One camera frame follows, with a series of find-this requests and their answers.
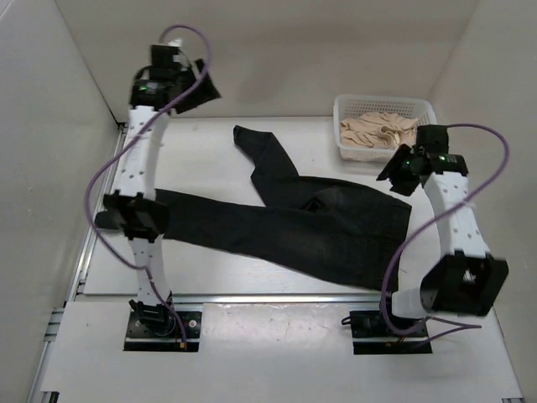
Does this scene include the black trousers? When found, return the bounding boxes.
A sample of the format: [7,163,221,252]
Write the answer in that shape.
[156,126,412,290]

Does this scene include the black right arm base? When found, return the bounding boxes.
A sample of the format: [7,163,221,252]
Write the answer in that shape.
[341,311,432,355]

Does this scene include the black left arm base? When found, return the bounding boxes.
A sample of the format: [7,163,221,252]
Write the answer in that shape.
[123,300,202,353]

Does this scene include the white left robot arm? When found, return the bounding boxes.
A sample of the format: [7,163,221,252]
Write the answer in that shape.
[103,41,220,336]

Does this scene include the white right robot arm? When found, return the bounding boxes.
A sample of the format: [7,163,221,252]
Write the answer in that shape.
[377,124,510,336]

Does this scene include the beige trousers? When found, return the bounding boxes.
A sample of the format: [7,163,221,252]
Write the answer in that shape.
[339,112,419,149]

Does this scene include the white plastic basket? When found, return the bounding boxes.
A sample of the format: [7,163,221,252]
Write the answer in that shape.
[333,95,436,162]

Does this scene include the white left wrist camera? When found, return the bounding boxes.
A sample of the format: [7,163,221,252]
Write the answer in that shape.
[167,38,184,64]

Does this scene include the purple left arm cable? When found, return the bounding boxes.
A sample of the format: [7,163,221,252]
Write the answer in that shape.
[86,25,211,341]

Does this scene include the aluminium rail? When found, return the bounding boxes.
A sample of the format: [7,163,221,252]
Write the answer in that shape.
[174,292,381,304]

